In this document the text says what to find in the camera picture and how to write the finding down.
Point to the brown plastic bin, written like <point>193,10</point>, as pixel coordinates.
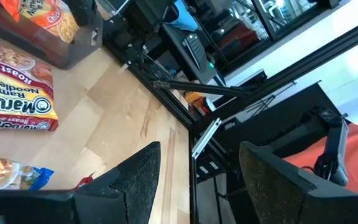
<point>42,49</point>

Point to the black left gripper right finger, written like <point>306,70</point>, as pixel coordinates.
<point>278,193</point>

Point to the black device with green light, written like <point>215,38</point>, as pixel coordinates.
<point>196,51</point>

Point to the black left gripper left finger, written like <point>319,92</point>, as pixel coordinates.
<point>129,193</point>

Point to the black jointed monitor arm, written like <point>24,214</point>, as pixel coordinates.
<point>336,140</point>

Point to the white aluminium bar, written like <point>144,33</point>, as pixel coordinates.
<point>206,138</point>

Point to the red roast beef ramen pack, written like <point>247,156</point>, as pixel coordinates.
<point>84,183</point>
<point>14,93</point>

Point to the orange small object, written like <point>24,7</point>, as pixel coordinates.
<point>194,98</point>

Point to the blue cloth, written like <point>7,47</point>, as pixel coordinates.
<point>183,17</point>

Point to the black flat panel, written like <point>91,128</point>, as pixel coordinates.
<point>275,124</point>

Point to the black diagonal strut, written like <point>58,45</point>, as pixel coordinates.
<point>204,88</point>

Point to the orange chicken ramen pack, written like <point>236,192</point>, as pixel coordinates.
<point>48,18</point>

